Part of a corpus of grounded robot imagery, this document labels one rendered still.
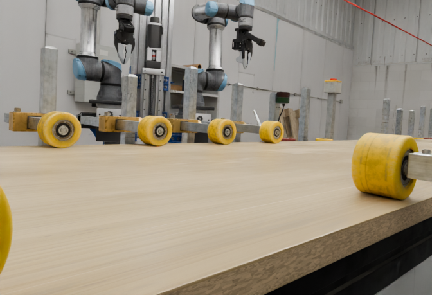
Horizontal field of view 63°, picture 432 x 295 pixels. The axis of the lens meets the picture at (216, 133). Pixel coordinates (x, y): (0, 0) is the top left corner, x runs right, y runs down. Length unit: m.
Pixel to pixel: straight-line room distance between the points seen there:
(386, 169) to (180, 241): 0.28
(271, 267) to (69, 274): 0.13
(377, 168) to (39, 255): 0.37
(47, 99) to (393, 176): 0.88
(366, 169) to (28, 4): 3.69
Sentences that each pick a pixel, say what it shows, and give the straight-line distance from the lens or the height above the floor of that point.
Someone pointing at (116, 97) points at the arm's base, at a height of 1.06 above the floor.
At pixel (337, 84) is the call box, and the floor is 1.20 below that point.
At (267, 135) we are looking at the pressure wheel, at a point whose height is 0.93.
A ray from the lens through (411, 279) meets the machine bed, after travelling 0.57.
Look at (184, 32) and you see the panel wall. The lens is 4.95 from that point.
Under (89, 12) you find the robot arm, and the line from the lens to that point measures 2.12.
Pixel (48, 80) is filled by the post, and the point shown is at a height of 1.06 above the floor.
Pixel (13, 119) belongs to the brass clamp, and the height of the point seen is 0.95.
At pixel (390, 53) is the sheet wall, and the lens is 9.55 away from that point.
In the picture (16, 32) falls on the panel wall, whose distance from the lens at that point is 3.84.
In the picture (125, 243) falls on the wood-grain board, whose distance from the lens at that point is 0.26.
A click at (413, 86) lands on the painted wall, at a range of 9.27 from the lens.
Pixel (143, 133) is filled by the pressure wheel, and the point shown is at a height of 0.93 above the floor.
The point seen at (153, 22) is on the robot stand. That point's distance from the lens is 2.26.
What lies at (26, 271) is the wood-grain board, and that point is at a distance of 0.23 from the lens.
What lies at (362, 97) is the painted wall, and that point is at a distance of 9.57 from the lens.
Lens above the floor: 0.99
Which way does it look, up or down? 3 degrees down
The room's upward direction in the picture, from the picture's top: 3 degrees clockwise
